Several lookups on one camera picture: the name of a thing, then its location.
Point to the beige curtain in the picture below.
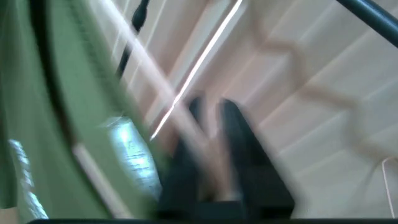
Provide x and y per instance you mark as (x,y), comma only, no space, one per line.
(311,124)

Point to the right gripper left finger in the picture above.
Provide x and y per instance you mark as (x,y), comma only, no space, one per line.
(178,186)

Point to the black clothes rack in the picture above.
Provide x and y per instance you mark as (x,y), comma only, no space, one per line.
(373,15)

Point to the green long-sleeved shirt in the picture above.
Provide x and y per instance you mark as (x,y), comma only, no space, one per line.
(31,93)

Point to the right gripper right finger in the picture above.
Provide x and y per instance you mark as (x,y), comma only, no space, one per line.
(264,189)

